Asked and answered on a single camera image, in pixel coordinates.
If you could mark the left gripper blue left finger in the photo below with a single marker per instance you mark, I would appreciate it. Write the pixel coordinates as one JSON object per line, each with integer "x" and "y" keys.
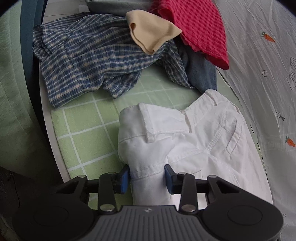
{"x": 110, "y": 184}

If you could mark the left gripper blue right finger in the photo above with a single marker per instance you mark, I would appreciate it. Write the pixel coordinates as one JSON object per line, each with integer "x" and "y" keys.
{"x": 185, "y": 185}

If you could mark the white trousers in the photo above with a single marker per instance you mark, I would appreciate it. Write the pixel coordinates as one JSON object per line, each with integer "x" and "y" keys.
{"x": 209, "y": 137}

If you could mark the green grid mat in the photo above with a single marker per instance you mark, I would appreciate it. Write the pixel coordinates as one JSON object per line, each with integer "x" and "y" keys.
{"x": 87, "y": 128}

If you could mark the blue plaid shirt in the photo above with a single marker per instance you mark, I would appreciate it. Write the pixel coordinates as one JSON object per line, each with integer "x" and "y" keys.
{"x": 83, "y": 53}

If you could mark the red knit garment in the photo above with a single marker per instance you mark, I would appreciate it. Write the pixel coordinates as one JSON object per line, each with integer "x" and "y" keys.
{"x": 201, "y": 24}

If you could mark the beige cloth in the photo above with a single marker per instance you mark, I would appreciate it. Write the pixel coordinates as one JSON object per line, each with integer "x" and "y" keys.
{"x": 150, "y": 31}

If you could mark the carrot print white sheet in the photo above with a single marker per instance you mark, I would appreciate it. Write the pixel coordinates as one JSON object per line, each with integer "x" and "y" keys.
{"x": 261, "y": 50}

